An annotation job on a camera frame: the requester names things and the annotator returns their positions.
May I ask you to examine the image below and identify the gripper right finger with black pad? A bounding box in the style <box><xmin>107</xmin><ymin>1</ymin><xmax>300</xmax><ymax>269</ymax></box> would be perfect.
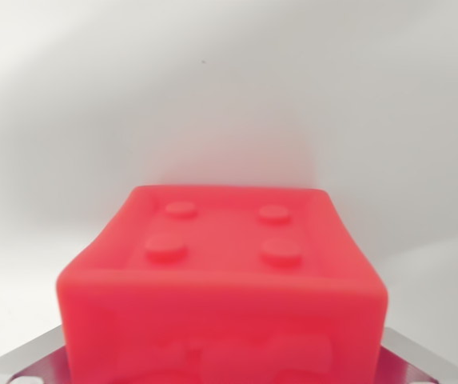
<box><xmin>377</xmin><ymin>326</ymin><xmax>458</xmax><ymax>384</ymax></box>

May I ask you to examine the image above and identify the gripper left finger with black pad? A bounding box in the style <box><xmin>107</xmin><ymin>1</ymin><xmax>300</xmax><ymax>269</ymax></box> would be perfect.
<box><xmin>0</xmin><ymin>325</ymin><xmax>72</xmax><ymax>384</ymax></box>

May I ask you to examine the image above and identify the red embossed cube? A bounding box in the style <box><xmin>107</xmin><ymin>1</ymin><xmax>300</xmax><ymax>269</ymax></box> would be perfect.
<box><xmin>55</xmin><ymin>184</ymin><xmax>390</xmax><ymax>384</ymax></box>

